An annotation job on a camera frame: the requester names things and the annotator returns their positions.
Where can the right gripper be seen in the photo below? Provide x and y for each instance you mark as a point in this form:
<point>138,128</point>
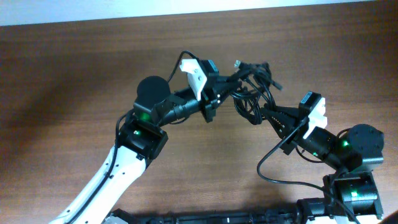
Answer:
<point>292,137</point>

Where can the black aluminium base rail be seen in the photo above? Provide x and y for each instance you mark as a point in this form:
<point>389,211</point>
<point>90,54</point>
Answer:
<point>271,216</point>

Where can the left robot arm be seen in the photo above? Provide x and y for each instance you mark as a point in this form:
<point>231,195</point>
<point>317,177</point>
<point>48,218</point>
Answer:
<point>139,137</point>

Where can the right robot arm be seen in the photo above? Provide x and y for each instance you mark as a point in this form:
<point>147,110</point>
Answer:
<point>350,194</point>

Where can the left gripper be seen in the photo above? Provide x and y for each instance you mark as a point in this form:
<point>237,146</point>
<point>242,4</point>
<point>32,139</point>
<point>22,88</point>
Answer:
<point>209,106</point>

